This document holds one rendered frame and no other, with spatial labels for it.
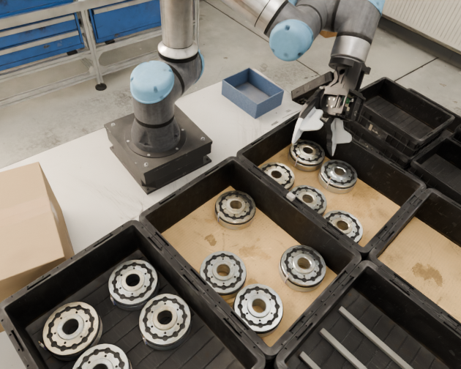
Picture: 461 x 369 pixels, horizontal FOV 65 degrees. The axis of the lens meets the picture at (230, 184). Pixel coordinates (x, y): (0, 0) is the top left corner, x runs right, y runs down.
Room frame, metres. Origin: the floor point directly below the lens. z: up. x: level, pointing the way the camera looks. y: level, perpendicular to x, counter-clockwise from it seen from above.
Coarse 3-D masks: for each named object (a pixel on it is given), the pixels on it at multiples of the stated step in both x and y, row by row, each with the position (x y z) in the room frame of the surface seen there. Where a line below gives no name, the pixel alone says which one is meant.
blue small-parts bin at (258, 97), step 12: (240, 72) 1.31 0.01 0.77; (252, 72) 1.33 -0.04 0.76; (228, 84) 1.21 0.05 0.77; (240, 84) 1.31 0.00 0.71; (252, 84) 1.32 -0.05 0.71; (264, 84) 1.28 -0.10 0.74; (228, 96) 1.21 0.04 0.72; (240, 96) 1.17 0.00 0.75; (252, 96) 1.24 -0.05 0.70; (264, 96) 1.25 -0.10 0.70; (276, 96) 1.18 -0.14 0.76; (252, 108) 1.12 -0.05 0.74; (264, 108) 1.14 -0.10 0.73
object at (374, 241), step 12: (288, 120) 0.83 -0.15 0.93; (324, 120) 0.85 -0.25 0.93; (276, 132) 0.77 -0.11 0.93; (252, 144) 0.71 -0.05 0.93; (360, 144) 0.76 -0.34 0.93; (240, 156) 0.66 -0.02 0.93; (372, 156) 0.72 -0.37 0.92; (252, 168) 0.62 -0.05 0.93; (396, 168) 0.68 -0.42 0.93; (420, 180) 0.64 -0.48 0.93; (288, 192) 0.56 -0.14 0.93; (420, 192) 0.60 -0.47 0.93; (300, 204) 0.53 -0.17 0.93; (408, 204) 0.56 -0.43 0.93; (396, 216) 0.52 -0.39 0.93; (336, 228) 0.47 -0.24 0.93; (384, 228) 0.49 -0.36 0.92; (348, 240) 0.44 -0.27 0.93; (372, 240) 0.45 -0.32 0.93; (360, 252) 0.41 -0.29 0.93
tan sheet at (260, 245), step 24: (192, 216) 0.53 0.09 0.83; (264, 216) 0.55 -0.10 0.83; (168, 240) 0.45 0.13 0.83; (192, 240) 0.46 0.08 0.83; (216, 240) 0.47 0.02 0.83; (240, 240) 0.47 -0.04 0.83; (264, 240) 0.48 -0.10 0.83; (288, 240) 0.49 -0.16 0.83; (192, 264) 0.40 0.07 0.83; (264, 264) 0.42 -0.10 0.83; (288, 288) 0.36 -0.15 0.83; (288, 312) 0.31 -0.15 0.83
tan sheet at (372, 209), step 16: (272, 160) 0.76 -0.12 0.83; (288, 160) 0.77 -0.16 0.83; (304, 176) 0.71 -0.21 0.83; (352, 192) 0.67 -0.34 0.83; (368, 192) 0.67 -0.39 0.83; (336, 208) 0.61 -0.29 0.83; (352, 208) 0.61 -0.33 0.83; (368, 208) 0.62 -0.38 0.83; (384, 208) 0.62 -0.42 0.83; (368, 224) 0.56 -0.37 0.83; (384, 224) 0.57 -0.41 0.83; (368, 240) 0.51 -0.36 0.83
